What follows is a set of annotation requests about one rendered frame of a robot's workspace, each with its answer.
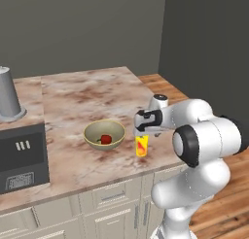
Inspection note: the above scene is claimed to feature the cream drawer front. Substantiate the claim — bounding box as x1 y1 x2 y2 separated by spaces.
78 177 144 216
152 164 190 187
0 207 37 239
31 194 82 228

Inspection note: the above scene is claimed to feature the silver drawer handle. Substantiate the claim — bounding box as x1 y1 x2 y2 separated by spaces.
97 191 127 202

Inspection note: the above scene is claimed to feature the black countertop appliance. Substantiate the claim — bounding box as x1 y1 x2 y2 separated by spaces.
0 122 51 195

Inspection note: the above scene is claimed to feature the grey metal cylinder canister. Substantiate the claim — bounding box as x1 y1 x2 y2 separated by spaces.
0 65 28 123

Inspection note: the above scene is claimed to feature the vertical silver door handle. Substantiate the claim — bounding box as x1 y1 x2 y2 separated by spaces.
133 203 140 230
142 201 150 227

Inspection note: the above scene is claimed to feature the beige bowl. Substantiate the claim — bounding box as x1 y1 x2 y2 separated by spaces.
83 119 127 152

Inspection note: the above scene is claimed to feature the red bell pepper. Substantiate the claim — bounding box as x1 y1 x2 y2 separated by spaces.
96 134 114 146

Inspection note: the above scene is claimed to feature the narrow cream cabinet door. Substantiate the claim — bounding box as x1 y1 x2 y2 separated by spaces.
139 197 160 239

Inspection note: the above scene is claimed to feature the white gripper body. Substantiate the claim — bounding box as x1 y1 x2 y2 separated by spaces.
133 119 170 136

